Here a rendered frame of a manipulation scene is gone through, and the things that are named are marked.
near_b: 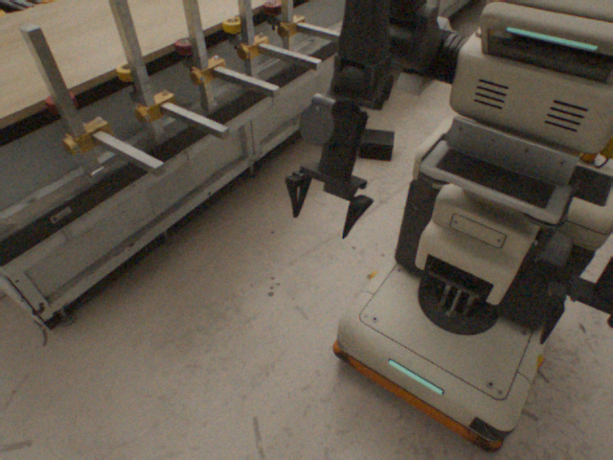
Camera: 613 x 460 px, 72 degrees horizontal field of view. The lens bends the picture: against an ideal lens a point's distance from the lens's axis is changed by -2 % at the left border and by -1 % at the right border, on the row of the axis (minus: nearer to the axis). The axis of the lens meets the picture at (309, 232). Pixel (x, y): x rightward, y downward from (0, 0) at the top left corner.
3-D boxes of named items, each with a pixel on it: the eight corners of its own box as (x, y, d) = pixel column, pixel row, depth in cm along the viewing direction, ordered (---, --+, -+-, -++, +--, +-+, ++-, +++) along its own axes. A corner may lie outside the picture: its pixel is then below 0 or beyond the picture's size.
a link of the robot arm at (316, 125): (397, 75, 63) (347, 60, 67) (365, 66, 54) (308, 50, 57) (372, 151, 68) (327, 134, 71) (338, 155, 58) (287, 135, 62)
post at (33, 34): (107, 181, 134) (39, 23, 100) (98, 187, 132) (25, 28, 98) (101, 177, 136) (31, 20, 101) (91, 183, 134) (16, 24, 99)
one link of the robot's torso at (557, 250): (451, 242, 131) (473, 180, 113) (545, 285, 119) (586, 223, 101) (413, 301, 115) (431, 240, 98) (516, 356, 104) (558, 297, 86)
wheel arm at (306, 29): (355, 46, 171) (356, 35, 168) (351, 49, 170) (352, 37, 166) (272, 23, 189) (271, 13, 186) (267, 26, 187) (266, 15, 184)
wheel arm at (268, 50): (321, 70, 158) (322, 58, 155) (316, 73, 156) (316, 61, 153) (235, 43, 175) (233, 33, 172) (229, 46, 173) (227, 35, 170)
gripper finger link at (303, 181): (310, 232, 71) (325, 179, 68) (275, 217, 74) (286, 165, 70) (328, 222, 77) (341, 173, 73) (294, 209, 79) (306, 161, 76)
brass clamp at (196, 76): (227, 73, 156) (225, 59, 153) (201, 87, 149) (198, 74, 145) (215, 69, 159) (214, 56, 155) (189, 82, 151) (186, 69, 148)
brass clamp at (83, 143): (116, 137, 129) (110, 123, 125) (77, 158, 121) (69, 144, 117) (103, 130, 131) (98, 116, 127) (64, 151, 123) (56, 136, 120)
